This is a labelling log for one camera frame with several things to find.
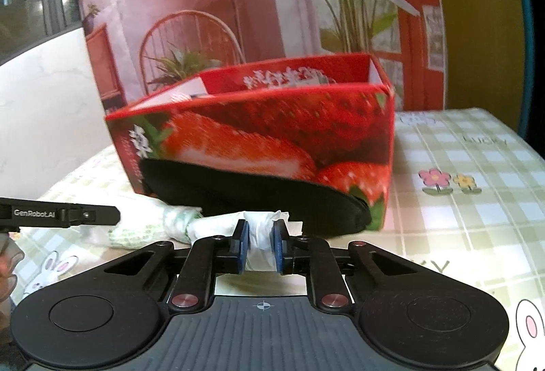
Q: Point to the black soft pouch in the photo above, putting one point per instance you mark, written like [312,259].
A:
[255,200]

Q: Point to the teal curtain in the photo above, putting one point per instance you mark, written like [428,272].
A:
[532,56]

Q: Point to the red strawberry print cardboard box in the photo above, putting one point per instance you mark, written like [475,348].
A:
[255,128]

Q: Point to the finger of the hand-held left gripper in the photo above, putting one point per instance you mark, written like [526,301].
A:
[100,215]

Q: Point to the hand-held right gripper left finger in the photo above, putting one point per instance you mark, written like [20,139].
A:
[242,247]

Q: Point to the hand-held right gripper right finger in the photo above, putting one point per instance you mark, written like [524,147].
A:
[279,247]

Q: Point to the white green patterned cloth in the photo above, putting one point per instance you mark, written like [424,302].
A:
[149,226]

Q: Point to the person's left hand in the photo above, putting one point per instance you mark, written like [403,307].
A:
[5,281]

